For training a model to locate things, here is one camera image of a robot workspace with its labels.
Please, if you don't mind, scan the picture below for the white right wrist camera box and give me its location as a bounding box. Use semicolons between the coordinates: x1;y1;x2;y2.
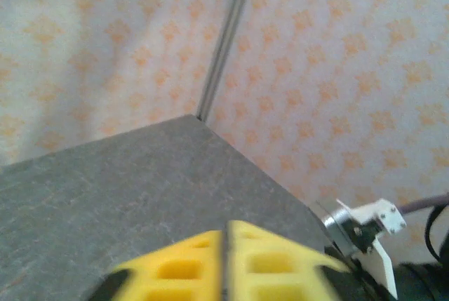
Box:
315;198;408;300

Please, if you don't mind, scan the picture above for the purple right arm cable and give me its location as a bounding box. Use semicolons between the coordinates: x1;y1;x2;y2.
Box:
399;192;449;216

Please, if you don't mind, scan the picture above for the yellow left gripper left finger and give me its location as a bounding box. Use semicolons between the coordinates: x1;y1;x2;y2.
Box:
89;229;227;301

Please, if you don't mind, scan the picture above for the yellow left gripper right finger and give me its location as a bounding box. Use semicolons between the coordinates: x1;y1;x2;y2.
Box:
226;220;368;301

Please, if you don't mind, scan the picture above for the thin black cable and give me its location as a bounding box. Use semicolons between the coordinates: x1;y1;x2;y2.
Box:
424;201;449;263

